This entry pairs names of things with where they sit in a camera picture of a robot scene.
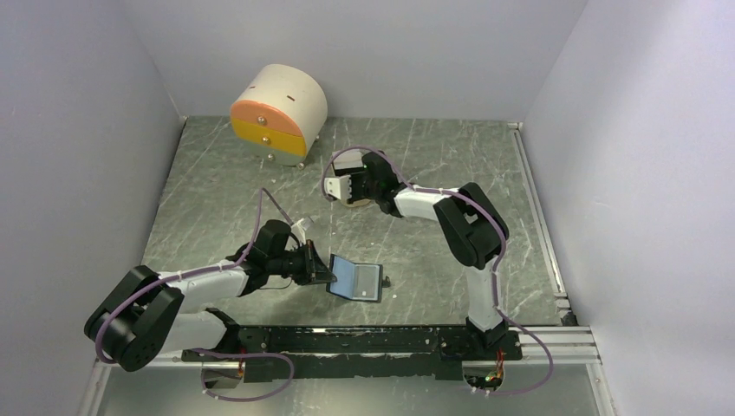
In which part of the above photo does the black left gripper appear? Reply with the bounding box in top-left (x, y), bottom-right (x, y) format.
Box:
top-left (268, 239), bottom-right (337, 285)

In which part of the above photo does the black leather card holder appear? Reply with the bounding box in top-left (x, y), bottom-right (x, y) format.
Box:
top-left (326, 254), bottom-right (392, 302)

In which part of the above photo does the beige oval plastic tray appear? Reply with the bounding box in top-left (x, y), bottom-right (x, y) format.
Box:
top-left (340, 198), bottom-right (372, 208)

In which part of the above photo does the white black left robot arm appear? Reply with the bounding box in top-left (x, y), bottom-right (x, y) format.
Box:
top-left (83, 218), bottom-right (336, 372)

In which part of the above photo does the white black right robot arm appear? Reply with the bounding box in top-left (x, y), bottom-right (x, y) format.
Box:
top-left (321, 146), bottom-right (510, 359)

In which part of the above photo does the stack of credit cards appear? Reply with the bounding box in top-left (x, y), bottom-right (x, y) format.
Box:
top-left (332, 151), bottom-right (363, 177)

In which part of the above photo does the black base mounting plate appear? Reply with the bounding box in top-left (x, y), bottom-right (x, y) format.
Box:
top-left (181, 324), bottom-right (523, 382)

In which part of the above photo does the cream mini drawer cabinet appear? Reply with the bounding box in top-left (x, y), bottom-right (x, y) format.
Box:
top-left (230, 64), bottom-right (328, 169)

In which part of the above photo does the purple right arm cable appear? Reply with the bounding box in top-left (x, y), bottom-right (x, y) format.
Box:
top-left (319, 145), bottom-right (556, 399)

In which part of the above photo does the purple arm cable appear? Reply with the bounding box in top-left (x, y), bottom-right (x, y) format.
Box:
top-left (319, 145), bottom-right (556, 399)
top-left (94, 187), bottom-right (296, 403)

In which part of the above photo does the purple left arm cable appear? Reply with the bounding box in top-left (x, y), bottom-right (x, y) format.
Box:
top-left (94, 187), bottom-right (296, 403)

